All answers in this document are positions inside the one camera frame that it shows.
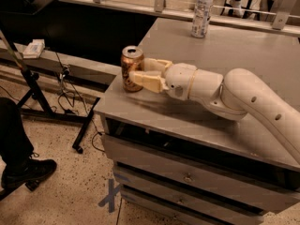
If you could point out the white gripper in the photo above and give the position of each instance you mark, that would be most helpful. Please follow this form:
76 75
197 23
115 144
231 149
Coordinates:
178 80

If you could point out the grey drawer cabinet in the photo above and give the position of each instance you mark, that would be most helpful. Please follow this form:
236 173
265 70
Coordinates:
185 162

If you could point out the orange soda can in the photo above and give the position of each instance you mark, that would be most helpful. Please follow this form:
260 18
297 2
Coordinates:
131 60

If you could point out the blue tape cross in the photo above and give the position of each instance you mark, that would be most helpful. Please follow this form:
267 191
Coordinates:
113 198

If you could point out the black shoe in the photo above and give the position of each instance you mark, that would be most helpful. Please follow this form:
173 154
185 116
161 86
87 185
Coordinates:
31 170

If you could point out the clear plastic water bottle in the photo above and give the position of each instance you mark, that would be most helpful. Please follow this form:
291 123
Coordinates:
201 18

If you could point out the white tissue pack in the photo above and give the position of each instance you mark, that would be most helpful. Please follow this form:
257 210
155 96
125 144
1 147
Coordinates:
34 49

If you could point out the black trouser leg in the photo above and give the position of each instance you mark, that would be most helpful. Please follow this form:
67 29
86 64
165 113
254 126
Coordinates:
15 147

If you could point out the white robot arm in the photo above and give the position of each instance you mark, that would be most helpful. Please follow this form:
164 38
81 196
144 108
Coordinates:
231 96

